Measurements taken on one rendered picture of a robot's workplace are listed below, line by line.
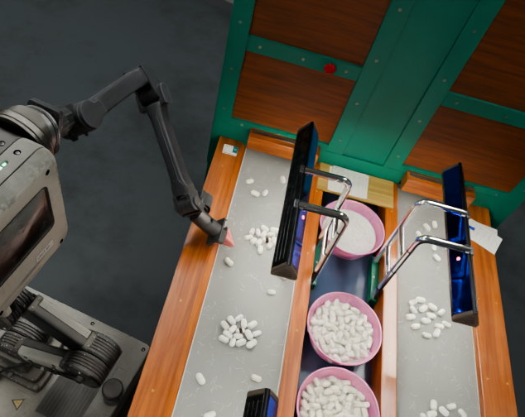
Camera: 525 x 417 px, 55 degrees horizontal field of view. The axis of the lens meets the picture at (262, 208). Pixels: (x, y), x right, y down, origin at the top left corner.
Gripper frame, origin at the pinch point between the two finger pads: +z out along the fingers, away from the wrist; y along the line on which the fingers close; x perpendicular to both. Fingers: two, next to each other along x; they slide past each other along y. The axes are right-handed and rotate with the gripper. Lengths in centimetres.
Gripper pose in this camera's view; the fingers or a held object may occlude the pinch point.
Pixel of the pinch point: (231, 245)
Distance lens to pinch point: 184.4
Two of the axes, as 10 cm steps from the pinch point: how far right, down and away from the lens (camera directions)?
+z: 6.0, 5.9, 5.5
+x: -7.8, 2.8, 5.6
